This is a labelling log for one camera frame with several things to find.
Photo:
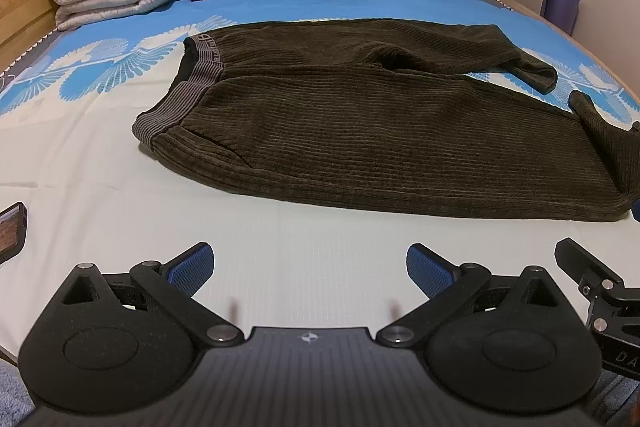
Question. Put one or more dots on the smartphone on mount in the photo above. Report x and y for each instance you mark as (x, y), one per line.
(13, 227)

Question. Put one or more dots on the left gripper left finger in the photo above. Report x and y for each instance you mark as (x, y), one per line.
(173, 284)

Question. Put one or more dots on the dark brown corduroy pants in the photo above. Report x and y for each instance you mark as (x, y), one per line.
(389, 115)

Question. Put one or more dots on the purple box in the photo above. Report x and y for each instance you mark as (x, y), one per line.
(561, 13)

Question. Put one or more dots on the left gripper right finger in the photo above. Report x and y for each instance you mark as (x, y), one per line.
(451, 291)

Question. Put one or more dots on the blue white patterned bedsheet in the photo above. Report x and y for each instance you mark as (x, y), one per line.
(94, 193)

